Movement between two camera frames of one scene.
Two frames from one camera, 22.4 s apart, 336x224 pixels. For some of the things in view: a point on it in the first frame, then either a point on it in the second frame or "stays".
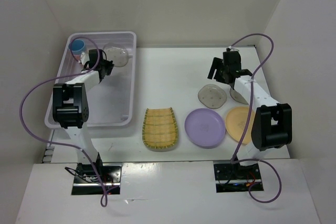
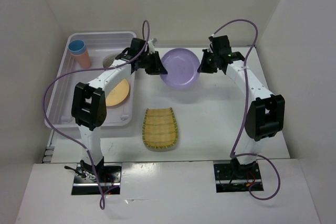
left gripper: x=109 y=66 → x=158 y=68
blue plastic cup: x=76 y=46 stays
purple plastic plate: x=205 y=127 → x=181 y=65
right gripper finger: x=217 y=63 → x=204 y=61
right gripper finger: x=220 y=75 → x=210 y=67
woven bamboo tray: x=159 y=132 stays
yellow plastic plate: x=235 y=119 → x=118 y=93
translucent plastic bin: x=111 y=101 stays
